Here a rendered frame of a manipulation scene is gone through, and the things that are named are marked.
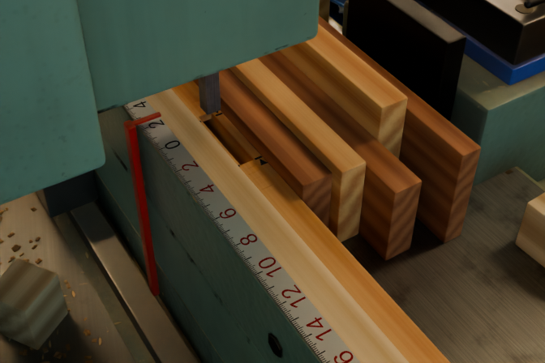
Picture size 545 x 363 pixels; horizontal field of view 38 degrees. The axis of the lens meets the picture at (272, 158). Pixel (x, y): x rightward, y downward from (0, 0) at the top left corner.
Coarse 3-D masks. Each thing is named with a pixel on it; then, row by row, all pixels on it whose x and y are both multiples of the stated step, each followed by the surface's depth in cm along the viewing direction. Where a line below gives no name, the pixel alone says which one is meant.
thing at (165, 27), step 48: (96, 0) 34; (144, 0) 35; (192, 0) 36; (240, 0) 38; (288, 0) 40; (96, 48) 35; (144, 48) 37; (192, 48) 38; (240, 48) 40; (96, 96) 37; (144, 96) 38
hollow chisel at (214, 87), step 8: (200, 80) 44; (208, 80) 44; (216, 80) 44; (200, 88) 45; (208, 88) 44; (216, 88) 45; (200, 96) 45; (208, 96) 45; (216, 96) 45; (200, 104) 46; (208, 104) 45; (216, 104) 45; (208, 112) 45
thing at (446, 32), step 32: (352, 0) 49; (384, 0) 47; (352, 32) 51; (384, 32) 48; (416, 32) 45; (448, 32) 44; (384, 64) 49; (416, 64) 46; (448, 64) 44; (448, 96) 46
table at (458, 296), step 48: (480, 192) 48; (528, 192) 48; (432, 240) 45; (480, 240) 45; (192, 288) 46; (384, 288) 43; (432, 288) 43; (480, 288) 43; (528, 288) 43; (240, 336) 41; (432, 336) 40; (480, 336) 40; (528, 336) 40
